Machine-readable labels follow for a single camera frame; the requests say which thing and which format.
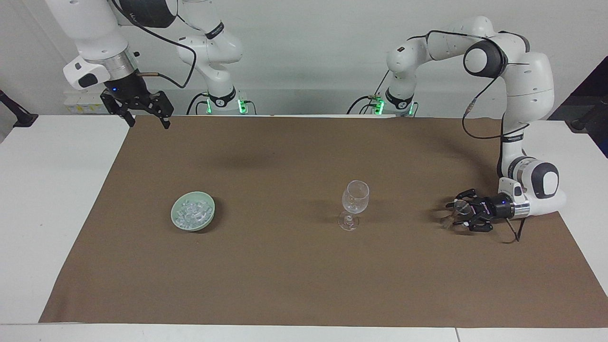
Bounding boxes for small clear glass cup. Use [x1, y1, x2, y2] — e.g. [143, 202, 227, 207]
[442, 199, 471, 229]

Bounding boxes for pale green bowl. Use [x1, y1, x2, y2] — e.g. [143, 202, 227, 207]
[171, 191, 216, 233]

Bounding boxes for black stand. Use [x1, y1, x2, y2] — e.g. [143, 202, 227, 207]
[0, 89, 39, 128]
[569, 97, 608, 132]

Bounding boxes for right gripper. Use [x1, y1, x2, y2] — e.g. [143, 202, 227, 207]
[100, 74, 173, 130]

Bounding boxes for black cable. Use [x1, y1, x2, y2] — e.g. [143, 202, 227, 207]
[502, 217, 525, 243]
[408, 29, 531, 141]
[185, 92, 210, 115]
[110, 0, 198, 90]
[346, 70, 391, 115]

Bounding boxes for clear ice cubes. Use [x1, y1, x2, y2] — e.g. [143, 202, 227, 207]
[174, 199, 212, 226]

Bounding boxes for clear wine glass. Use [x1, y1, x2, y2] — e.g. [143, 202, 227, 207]
[337, 180, 371, 232]

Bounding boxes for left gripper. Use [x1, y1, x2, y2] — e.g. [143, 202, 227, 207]
[446, 188, 516, 234]

